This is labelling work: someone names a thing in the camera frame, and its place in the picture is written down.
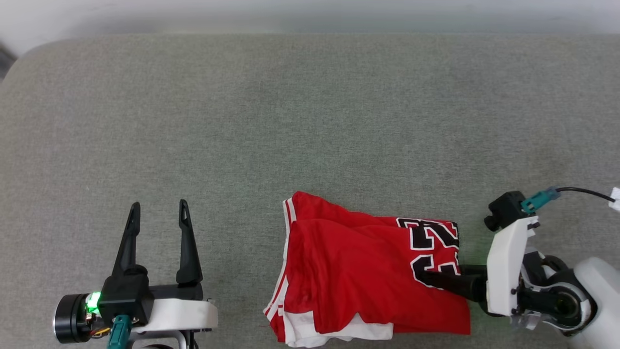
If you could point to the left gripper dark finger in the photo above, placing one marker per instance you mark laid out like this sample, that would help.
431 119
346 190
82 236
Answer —
189 247
128 242

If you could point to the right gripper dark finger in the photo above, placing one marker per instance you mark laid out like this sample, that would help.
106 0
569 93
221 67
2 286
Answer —
472 269
450 283

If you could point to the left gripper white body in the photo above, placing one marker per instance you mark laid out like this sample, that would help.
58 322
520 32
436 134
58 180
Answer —
179 314

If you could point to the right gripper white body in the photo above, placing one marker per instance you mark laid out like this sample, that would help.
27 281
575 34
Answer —
506 271

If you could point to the red white jersey garment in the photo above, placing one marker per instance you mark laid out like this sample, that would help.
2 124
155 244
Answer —
348 271

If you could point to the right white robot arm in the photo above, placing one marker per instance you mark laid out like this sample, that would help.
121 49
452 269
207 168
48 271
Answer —
600 300

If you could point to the left gripper black cylindrical motor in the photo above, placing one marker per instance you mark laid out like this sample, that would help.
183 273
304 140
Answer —
68 317

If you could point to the grey fabric sofa seat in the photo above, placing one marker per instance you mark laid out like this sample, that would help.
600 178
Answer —
290 121

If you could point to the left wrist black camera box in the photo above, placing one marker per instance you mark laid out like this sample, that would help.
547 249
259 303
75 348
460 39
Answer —
126 298

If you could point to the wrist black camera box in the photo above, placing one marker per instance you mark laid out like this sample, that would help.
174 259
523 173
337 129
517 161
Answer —
506 209
126 298

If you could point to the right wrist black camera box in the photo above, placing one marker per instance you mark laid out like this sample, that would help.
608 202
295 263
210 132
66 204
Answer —
506 209

